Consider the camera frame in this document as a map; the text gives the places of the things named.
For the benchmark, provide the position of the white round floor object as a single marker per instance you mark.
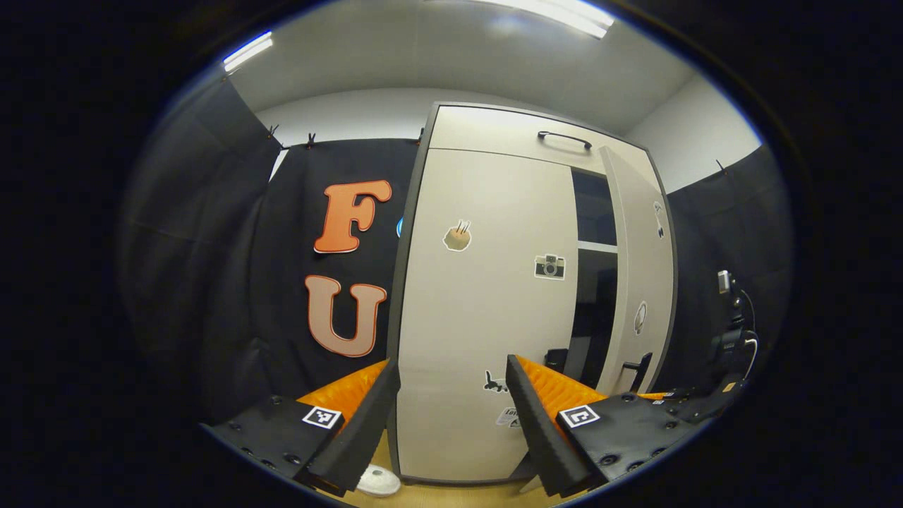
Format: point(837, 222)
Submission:
point(379, 481)

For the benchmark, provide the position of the white double-door shoe cabinet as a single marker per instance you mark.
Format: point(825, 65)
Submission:
point(494, 127)

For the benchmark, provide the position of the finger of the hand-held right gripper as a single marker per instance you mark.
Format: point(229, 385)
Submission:
point(705, 406)

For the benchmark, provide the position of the narrow ceiling light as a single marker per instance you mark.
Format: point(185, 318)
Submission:
point(247, 51)

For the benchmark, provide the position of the large ceiling light panel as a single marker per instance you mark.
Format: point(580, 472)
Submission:
point(564, 14)

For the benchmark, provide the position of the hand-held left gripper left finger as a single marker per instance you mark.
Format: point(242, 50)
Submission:
point(367, 430)

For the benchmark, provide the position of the white cabinet shelf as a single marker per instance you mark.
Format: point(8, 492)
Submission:
point(596, 246)

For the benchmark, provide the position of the white door with camera sticker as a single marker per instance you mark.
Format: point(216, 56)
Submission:
point(480, 317)

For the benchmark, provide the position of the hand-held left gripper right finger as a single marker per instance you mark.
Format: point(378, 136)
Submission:
point(532, 423)

